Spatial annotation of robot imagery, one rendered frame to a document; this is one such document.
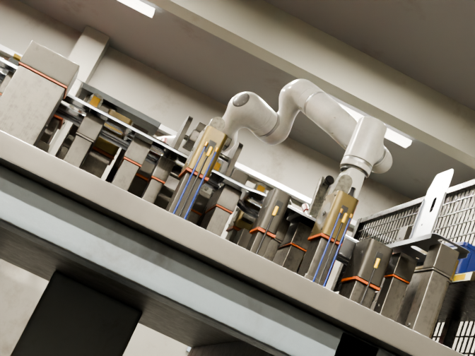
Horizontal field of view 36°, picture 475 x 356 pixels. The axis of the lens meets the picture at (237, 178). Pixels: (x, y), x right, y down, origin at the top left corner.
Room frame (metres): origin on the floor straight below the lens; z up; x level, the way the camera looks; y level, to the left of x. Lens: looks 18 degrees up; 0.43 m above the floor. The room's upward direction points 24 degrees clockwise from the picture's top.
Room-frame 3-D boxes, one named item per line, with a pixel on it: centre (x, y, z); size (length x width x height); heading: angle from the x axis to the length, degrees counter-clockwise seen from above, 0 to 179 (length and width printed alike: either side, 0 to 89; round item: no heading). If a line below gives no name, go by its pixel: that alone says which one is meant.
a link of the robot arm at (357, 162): (1.86, -0.28, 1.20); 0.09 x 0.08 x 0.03; 10
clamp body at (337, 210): (1.68, -0.26, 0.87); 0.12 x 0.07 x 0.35; 10
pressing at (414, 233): (1.94, -0.54, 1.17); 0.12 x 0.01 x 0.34; 10
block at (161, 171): (1.84, 0.19, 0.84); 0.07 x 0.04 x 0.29; 10
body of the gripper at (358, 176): (1.85, -0.28, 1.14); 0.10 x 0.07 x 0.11; 10
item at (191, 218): (1.96, 0.07, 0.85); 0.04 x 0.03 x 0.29; 100
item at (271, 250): (1.88, -0.15, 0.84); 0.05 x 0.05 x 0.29; 10
